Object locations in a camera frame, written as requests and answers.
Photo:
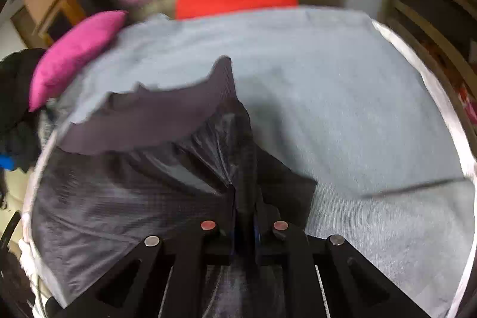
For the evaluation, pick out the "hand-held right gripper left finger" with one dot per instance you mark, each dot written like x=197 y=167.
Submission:
x=214 y=243

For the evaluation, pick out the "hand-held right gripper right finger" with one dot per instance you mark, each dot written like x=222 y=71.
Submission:
x=277 y=243

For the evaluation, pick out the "dark quilted zip jacket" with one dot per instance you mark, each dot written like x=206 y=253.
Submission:
x=130 y=172

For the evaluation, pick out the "grey blanket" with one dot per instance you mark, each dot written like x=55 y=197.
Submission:
x=335 y=98

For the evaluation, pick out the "white bed sheet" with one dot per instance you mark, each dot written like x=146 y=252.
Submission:
x=452 y=117

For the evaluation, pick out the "blue garment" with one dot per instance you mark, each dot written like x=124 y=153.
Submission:
x=5 y=160

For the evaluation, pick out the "pink pillow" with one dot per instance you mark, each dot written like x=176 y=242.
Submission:
x=74 y=55

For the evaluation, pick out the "black puffer jacket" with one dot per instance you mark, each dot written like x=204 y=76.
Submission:
x=18 y=90

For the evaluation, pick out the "wooden table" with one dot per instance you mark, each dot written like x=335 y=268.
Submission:
x=428 y=5

